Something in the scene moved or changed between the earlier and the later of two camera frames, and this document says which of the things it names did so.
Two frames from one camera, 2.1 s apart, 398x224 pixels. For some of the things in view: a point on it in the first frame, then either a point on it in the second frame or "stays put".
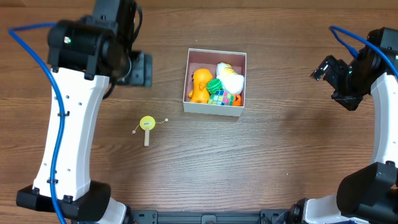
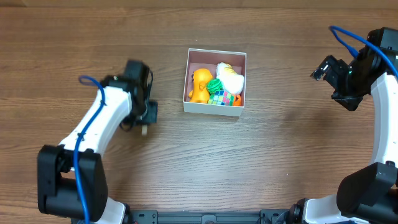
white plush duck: (232, 81) stays put
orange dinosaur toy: (200, 93) stays put
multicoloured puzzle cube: (221, 98) stays put
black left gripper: (140, 70) -> (150, 112)
